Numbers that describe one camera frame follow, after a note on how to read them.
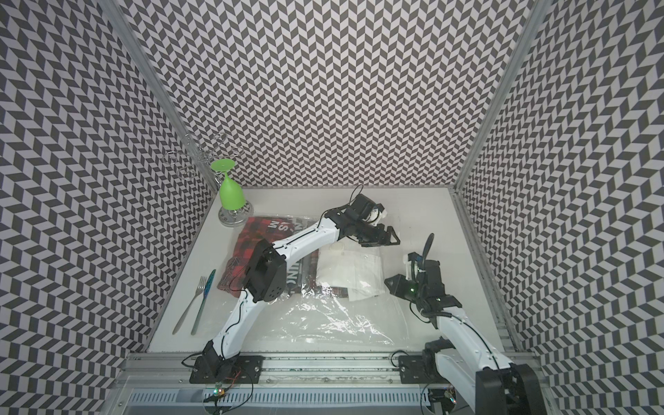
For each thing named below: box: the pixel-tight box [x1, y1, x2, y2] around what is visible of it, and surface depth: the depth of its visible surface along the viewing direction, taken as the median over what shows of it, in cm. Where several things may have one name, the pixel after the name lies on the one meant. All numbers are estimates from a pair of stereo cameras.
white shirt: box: [316, 247, 385, 302], surface depth 90 cm
